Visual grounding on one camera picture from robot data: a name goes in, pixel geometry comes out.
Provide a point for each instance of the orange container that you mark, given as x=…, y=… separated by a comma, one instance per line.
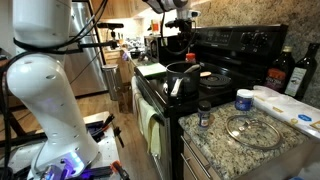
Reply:
x=155, y=26

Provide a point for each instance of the black cooking pot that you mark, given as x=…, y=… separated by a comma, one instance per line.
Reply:
x=181, y=83

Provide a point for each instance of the wooden drawer cabinet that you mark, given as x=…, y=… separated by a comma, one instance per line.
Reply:
x=200, y=160

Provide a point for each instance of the wooden spoon round bowl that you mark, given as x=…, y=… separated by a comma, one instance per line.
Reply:
x=205, y=74

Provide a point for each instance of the dark bottle orange label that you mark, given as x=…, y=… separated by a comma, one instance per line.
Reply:
x=278, y=76

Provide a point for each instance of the small black capped spice bottle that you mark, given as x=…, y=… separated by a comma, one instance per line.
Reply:
x=204, y=115

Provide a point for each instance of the yellow dish towel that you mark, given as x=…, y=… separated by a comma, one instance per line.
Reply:
x=151, y=130

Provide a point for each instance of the dark olive oil bottle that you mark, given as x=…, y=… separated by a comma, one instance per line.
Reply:
x=300, y=80

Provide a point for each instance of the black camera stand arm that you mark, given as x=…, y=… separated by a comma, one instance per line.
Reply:
x=96, y=44

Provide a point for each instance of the black countertop appliance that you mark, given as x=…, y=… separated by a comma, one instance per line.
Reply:
x=155, y=48

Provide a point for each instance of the black coil burner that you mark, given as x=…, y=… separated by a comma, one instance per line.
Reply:
x=215, y=81

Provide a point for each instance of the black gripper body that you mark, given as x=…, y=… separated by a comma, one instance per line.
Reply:
x=185, y=26

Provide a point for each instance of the stainless steel fridge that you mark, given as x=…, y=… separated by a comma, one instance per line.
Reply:
x=86, y=66

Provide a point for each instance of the black electric stove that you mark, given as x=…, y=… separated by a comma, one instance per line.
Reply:
x=233, y=43

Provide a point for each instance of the white dish towel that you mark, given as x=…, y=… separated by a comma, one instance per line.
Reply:
x=136, y=96

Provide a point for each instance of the glass pot lid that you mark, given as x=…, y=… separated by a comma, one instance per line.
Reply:
x=253, y=131

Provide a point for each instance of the black bar camera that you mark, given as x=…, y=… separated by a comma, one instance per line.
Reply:
x=110, y=25

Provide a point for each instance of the black orange clamp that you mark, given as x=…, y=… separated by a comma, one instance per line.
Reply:
x=120, y=170
x=100, y=125

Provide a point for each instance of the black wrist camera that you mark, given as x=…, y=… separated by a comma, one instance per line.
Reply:
x=171, y=24

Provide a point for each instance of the white jar blue label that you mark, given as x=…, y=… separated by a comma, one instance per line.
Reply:
x=244, y=100

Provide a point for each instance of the white plastic bag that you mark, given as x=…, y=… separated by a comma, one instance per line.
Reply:
x=283, y=106

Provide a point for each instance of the green white cutting board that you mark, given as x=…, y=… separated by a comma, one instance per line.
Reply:
x=151, y=70

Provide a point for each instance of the brown wooden upper cabinets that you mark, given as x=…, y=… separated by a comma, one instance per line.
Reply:
x=113, y=8

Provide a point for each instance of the small black clamp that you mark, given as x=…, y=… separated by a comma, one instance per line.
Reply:
x=119, y=136

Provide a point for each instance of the white robot table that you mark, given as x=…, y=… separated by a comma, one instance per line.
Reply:
x=106, y=146

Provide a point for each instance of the light wooden stirring spatula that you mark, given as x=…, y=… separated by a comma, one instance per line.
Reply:
x=192, y=68

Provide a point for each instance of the grey trash can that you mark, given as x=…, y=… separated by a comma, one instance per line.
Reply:
x=111, y=81

